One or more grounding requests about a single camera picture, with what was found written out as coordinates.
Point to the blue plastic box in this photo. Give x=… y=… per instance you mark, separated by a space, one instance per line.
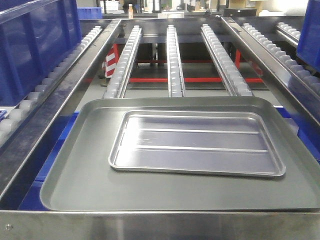
x=35 y=36

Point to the steel divider rail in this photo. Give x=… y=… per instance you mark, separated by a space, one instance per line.
x=63 y=94
x=301 y=101

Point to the centre-right white roller track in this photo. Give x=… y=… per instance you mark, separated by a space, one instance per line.
x=231 y=77

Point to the large grey serving tray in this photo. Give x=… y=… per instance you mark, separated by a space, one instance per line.
x=81 y=179

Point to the left white roller track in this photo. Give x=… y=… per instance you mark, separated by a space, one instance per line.
x=11 y=118

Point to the right steel divider rail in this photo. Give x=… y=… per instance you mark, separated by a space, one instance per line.
x=301 y=101

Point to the left steel divider rail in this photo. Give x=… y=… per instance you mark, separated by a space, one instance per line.
x=63 y=94

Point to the small silver metal tray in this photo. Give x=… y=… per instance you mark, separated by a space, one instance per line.
x=227 y=143

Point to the red metal frame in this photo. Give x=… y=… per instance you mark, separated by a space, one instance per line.
x=113 y=57

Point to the blue bin far right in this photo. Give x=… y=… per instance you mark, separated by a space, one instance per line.
x=308 y=48

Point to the centre white roller track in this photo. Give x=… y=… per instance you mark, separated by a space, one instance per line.
x=175 y=77

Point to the right white roller track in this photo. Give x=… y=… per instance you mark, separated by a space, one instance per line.
x=311 y=81

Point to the steel front rack rail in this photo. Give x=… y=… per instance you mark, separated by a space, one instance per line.
x=157 y=225

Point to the centre-left white roller track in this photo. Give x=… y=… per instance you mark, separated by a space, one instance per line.
x=117 y=85

